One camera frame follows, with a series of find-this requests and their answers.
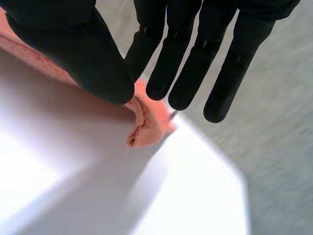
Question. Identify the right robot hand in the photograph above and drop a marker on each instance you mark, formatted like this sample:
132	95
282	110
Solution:
93	61

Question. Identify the coral towel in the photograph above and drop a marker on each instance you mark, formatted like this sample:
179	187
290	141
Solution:
149	117

